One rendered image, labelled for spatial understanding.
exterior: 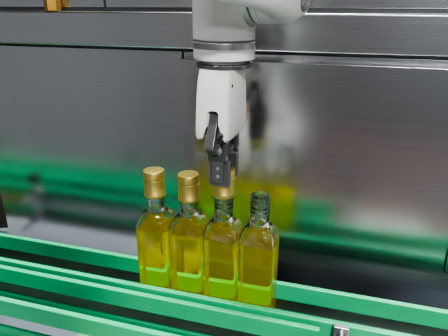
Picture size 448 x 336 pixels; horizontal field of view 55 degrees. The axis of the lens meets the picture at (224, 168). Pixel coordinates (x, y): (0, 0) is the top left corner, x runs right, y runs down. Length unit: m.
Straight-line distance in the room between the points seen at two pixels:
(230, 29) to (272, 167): 0.29
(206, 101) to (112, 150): 0.37
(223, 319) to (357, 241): 0.27
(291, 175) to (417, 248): 0.25
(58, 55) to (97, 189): 0.28
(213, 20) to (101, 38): 0.32
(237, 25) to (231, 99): 0.09
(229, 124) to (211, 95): 0.04
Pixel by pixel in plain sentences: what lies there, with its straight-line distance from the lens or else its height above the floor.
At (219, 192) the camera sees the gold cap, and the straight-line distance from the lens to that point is 0.65.
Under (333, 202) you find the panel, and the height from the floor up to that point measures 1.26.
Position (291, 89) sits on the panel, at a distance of 0.72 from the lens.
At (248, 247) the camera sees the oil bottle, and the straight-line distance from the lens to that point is 0.67.
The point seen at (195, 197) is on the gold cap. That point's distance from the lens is 0.68.
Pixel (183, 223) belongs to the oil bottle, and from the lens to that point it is 0.69.
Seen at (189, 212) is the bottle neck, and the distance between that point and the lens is 0.69.
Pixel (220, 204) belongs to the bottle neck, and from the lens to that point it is 0.66.
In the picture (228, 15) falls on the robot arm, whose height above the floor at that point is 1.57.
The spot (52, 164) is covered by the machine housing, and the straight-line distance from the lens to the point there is 1.01.
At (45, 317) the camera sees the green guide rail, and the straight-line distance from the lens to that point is 0.77.
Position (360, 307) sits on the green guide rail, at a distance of 0.77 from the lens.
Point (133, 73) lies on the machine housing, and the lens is 0.84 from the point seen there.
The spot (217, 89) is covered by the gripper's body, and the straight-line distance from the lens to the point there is 0.57.
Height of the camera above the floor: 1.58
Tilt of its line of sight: 21 degrees down
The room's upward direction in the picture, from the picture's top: straight up
